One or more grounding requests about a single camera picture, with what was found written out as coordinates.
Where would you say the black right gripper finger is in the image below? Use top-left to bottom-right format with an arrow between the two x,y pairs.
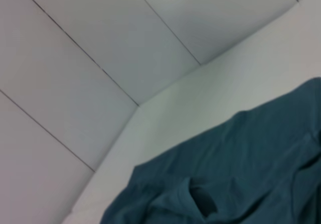
188,177 -> 219,217

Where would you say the teal FREE! print t-shirt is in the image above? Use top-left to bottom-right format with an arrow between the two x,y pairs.
99,77 -> 321,224

